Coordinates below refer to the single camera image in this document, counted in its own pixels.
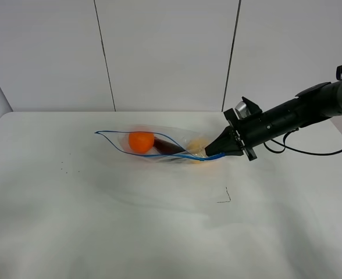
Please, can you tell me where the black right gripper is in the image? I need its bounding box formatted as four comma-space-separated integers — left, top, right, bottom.
205, 97, 273, 161

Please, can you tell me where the clear zip bag blue zipper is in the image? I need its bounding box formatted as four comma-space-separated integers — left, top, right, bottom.
95, 124, 225, 163

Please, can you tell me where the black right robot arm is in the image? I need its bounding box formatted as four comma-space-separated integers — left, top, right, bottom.
205, 80, 342, 160

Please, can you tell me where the yellow pear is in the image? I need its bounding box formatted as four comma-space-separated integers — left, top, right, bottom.
187, 137, 210, 158

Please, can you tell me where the dark purple eggplant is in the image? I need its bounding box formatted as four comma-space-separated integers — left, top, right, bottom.
153, 137, 185, 155

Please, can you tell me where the orange fruit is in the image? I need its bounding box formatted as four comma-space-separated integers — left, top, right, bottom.
128, 132, 155, 154

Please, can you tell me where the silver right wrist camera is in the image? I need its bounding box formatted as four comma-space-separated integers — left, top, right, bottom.
234, 101, 251, 119

